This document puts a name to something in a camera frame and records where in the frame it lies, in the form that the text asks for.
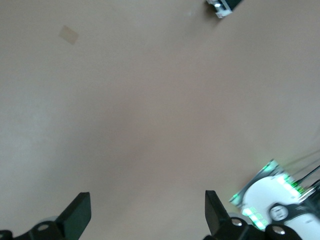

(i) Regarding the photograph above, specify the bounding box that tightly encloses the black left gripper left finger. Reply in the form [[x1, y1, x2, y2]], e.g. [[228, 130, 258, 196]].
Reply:
[[14, 191, 92, 240]]

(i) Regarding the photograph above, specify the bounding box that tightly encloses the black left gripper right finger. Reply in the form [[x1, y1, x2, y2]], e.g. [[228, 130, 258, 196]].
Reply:
[[204, 190, 261, 240]]

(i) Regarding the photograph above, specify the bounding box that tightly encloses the white jeep toy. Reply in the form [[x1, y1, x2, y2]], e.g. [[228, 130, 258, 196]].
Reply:
[[206, 0, 245, 19]]

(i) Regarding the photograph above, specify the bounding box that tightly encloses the brown tape patch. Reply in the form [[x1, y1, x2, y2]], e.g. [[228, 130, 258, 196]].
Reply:
[[58, 24, 80, 46]]

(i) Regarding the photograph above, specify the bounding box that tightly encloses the long black base cable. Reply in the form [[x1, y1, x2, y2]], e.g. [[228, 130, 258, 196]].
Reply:
[[296, 164, 320, 183]]

